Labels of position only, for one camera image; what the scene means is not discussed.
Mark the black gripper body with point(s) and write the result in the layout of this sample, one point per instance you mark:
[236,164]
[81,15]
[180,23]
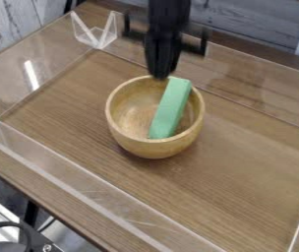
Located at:
[165,16]

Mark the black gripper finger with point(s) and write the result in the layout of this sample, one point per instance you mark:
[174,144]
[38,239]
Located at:
[152,56]
[174,51]

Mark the green rectangular block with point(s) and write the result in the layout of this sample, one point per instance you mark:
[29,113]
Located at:
[169,109]

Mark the clear acrylic tray barrier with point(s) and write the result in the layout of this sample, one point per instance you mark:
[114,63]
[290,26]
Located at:
[216,190]

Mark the black table leg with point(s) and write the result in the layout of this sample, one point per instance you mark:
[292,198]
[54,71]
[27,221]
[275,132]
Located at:
[30,213]

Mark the black metal bracket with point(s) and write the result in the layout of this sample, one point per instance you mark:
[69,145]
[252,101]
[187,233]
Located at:
[41,244]

